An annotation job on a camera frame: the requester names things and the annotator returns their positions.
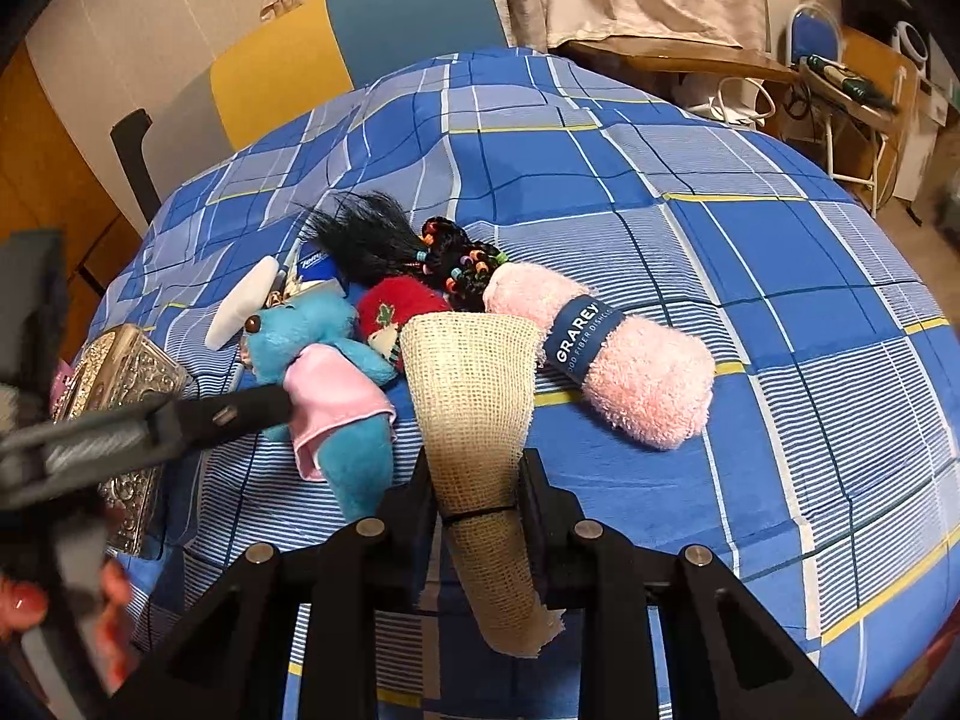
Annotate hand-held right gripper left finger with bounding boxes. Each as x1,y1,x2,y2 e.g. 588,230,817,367
105,454,440,720

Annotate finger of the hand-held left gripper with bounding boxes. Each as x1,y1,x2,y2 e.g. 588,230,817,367
154,385,296,452

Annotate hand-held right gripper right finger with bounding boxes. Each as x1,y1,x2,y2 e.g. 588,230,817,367
516,448,856,720

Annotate blue plush toy pink dress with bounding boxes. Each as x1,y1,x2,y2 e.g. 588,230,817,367
238,291,398,520

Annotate beige burlap roll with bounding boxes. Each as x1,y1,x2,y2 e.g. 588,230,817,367
399,313,565,659

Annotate pink yarn skein blue label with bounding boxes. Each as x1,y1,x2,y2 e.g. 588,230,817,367
481,262,717,452

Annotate red plush toy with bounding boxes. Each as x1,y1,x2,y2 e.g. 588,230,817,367
355,276,451,376

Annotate black beaded braids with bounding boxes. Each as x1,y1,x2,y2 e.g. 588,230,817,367
418,216,511,312

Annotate person's left hand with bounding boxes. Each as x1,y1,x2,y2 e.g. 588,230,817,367
0,562,140,691

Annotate pink printed box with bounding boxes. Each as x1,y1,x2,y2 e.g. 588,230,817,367
51,360,77,421

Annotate silver embossed box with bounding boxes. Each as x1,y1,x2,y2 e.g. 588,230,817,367
52,324,190,560

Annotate white fabric hat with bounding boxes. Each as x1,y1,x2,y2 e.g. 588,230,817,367
205,256,282,350

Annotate blue tissue pack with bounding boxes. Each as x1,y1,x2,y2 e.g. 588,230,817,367
289,247,350,297

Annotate black hair tuft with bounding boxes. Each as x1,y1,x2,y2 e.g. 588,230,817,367
300,191,421,287

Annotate wooden wardrobe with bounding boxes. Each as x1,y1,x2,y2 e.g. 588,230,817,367
0,45,143,361

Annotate grey yellow blue padded headboard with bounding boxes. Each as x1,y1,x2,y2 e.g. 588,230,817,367
146,0,511,233

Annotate blue plaid blanket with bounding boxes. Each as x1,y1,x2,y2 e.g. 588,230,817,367
56,45,960,720

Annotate brown wooden table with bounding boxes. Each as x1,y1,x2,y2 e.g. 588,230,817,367
559,37,800,87

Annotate cardboard box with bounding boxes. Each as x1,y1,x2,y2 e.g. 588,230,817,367
780,26,920,182

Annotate green black tool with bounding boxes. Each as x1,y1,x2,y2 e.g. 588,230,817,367
804,54,899,112

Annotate blue folding chair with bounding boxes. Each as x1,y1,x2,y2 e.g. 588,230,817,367
787,4,901,211

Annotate white fan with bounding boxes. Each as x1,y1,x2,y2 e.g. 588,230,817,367
889,21,932,83

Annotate white cable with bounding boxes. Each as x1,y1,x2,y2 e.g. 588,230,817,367
679,75,777,128

